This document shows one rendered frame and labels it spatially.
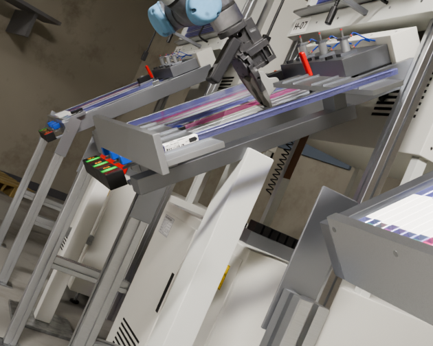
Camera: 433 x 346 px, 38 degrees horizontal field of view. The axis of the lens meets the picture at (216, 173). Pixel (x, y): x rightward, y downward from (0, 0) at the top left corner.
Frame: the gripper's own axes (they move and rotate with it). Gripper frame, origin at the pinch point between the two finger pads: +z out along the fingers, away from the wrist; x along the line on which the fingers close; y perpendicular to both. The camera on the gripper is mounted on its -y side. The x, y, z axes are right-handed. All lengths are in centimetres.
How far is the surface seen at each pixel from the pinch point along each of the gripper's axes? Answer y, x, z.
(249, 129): -9.8, -9.9, 0.2
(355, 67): 23.0, -6.1, 3.8
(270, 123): -4.7, -10.0, 2.0
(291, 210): 87, 292, 157
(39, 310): -81, 94, 40
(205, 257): -37, -33, 9
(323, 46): 26.3, 9.9, -1.4
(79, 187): -45, 61, 4
